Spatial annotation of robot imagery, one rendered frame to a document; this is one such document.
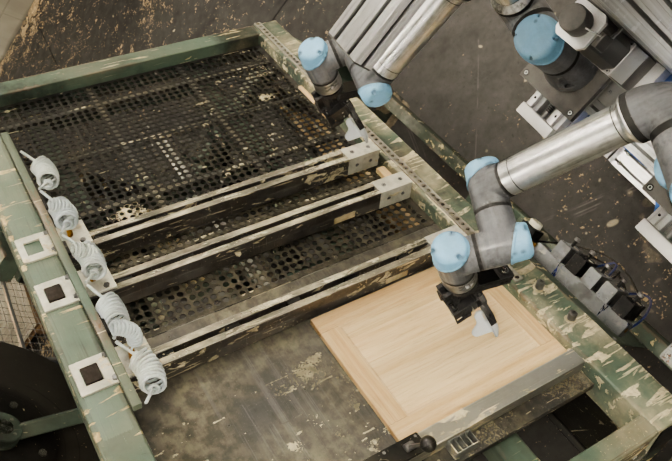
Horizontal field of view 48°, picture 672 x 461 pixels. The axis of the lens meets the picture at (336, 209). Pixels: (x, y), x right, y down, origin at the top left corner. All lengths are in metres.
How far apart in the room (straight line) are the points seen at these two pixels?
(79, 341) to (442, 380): 0.93
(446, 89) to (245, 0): 1.72
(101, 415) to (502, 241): 0.99
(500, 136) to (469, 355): 1.55
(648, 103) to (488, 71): 2.25
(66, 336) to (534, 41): 1.38
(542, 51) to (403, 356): 0.86
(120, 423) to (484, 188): 0.97
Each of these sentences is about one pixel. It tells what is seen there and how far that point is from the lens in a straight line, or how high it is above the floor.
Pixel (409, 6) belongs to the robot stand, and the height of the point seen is 2.00.
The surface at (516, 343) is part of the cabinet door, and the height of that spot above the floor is 0.98.
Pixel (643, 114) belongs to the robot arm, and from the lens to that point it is 1.39.
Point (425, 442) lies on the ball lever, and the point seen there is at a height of 1.44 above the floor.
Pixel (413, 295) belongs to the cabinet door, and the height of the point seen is 1.10.
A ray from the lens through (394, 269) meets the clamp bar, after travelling 2.21.
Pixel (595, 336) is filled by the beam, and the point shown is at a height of 0.84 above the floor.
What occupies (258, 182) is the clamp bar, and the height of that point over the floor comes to 1.28.
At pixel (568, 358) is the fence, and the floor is 0.93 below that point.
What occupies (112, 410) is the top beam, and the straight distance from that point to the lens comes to 1.88.
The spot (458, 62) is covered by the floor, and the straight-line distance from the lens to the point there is 3.70.
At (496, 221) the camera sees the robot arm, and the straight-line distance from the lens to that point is 1.50.
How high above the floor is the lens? 2.91
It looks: 48 degrees down
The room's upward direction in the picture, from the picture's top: 75 degrees counter-clockwise
